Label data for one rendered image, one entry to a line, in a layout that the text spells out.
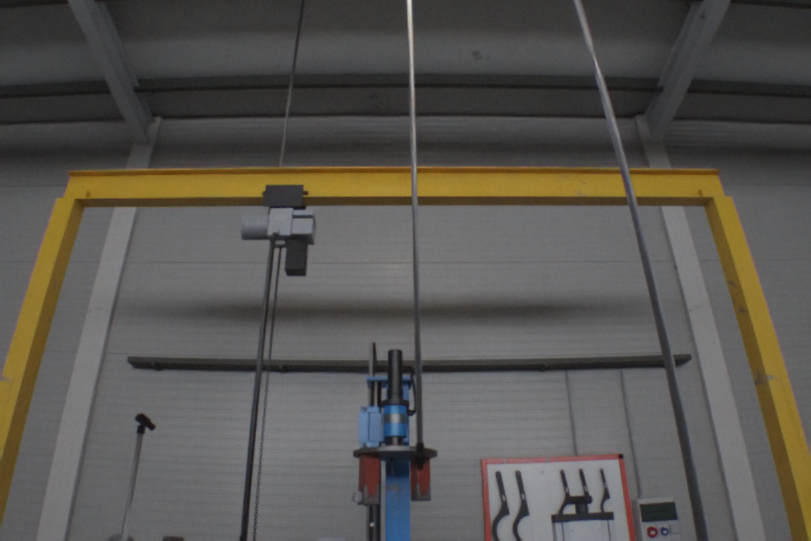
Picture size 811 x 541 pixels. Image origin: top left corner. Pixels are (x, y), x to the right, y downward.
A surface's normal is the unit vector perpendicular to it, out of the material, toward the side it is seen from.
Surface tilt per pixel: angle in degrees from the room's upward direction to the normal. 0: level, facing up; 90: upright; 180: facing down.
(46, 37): 174
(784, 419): 90
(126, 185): 90
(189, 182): 90
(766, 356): 90
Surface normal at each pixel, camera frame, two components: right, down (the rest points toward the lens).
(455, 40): 0.00, 0.81
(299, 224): 0.00, -0.49
